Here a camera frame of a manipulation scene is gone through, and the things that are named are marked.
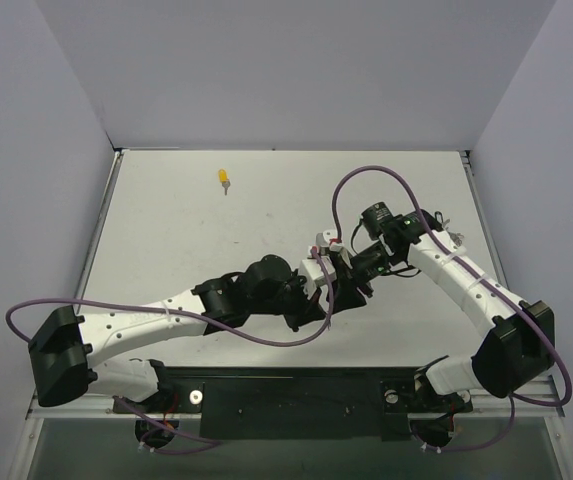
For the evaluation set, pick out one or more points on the aluminium frame rail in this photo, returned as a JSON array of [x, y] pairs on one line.
[[480, 404]]

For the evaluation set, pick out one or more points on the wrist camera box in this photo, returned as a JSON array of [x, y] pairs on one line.
[[325, 242], [313, 274]]

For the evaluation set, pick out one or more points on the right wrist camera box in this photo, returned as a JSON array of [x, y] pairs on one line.
[[325, 242]]

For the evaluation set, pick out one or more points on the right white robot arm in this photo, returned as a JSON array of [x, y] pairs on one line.
[[517, 337]]

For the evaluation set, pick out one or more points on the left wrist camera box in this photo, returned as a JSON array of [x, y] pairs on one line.
[[313, 274]]

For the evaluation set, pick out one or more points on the yellow tag key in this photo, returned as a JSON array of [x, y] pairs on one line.
[[224, 180]]

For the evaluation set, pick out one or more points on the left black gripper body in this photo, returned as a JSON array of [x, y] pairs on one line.
[[301, 304]]

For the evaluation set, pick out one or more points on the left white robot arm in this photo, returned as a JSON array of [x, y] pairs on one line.
[[73, 354]]

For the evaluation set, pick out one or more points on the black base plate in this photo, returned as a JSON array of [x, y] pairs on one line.
[[232, 402]]

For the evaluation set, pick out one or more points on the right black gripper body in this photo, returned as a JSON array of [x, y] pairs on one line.
[[348, 267]]

